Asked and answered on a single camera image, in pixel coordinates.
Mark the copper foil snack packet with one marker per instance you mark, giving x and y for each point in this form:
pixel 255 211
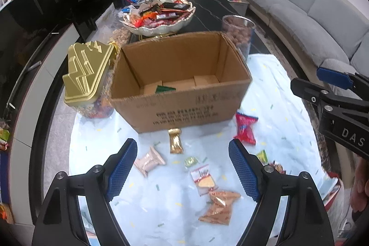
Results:
pixel 216 214
pixel 223 197

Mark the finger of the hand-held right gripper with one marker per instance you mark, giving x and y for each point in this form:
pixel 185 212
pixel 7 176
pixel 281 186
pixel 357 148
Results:
pixel 334 77
pixel 311 93

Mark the grey remote control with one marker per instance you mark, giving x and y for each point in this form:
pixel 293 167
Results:
pixel 34 65

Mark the black television screen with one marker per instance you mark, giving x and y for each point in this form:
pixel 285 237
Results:
pixel 31 24

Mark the pale pink snack packet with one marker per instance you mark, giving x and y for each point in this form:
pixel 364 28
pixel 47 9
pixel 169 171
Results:
pixel 148 161

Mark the person's right hand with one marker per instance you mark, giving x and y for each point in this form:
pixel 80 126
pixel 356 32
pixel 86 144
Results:
pixel 361 185

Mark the colourful toy pile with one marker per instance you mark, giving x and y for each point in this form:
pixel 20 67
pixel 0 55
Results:
pixel 4 136

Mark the clear cake slice packet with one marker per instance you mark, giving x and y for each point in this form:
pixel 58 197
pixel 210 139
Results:
pixel 204 180

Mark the grey curved sofa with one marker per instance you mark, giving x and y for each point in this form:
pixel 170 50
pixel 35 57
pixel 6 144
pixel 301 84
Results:
pixel 302 1

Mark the gold foil candy packet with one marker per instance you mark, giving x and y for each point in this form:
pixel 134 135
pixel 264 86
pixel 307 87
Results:
pixel 175 142

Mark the small green candy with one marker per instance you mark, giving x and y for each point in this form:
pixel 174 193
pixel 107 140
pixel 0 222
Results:
pixel 191 161

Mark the red snack packet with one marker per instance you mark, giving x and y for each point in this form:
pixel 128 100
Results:
pixel 245 127

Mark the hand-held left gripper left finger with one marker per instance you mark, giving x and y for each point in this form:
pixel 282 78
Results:
pixel 124 168

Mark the grey storage box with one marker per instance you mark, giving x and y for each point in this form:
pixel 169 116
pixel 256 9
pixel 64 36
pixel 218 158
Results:
pixel 236 5

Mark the brown cardboard box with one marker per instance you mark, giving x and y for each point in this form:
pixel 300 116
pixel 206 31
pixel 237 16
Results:
pixel 187 107

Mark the bag of peanuts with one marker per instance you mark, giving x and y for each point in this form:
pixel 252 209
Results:
pixel 121 36

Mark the white plastic bag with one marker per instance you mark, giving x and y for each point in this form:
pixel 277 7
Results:
pixel 335 200

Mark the white and black television cabinet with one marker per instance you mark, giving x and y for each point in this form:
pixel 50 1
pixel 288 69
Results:
pixel 37 96

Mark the gold lidded candy container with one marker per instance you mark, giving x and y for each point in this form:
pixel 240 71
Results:
pixel 86 76

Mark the glass jar of nuts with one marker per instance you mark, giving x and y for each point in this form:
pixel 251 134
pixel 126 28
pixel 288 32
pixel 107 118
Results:
pixel 239 32

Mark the pile of mixed wrapped snacks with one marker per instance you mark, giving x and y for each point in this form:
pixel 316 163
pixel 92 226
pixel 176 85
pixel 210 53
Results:
pixel 161 15

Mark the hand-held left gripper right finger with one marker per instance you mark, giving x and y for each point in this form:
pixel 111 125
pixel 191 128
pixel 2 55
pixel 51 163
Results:
pixel 242 171

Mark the dark green snack packet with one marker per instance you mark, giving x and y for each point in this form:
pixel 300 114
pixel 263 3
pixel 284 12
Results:
pixel 165 89

